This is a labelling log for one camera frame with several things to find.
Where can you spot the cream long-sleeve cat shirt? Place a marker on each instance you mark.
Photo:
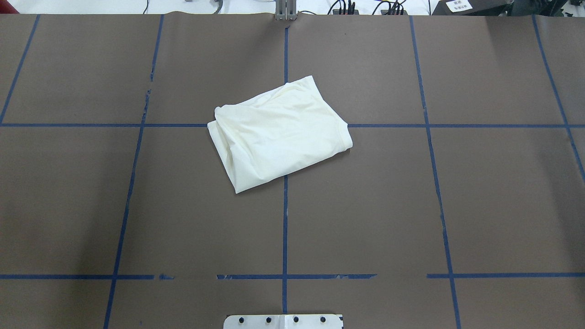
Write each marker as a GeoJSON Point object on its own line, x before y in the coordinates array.
{"type": "Point", "coordinates": [277, 133]}

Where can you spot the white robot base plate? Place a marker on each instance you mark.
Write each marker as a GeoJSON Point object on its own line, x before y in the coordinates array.
{"type": "Point", "coordinates": [284, 321]}

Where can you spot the grey aluminium frame post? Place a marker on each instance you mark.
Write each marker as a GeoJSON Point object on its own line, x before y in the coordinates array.
{"type": "Point", "coordinates": [286, 10]}

